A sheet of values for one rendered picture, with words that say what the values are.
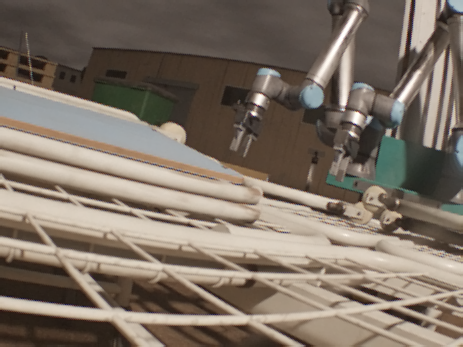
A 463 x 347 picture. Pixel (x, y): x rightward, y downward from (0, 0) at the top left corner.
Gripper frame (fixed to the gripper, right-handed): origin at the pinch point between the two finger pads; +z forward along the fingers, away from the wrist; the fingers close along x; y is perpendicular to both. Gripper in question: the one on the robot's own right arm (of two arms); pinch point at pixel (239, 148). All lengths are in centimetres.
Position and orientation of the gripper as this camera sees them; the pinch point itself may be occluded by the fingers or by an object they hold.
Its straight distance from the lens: 184.5
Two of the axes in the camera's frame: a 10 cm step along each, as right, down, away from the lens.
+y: 8.0, 2.1, -5.6
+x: 4.8, 3.3, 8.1
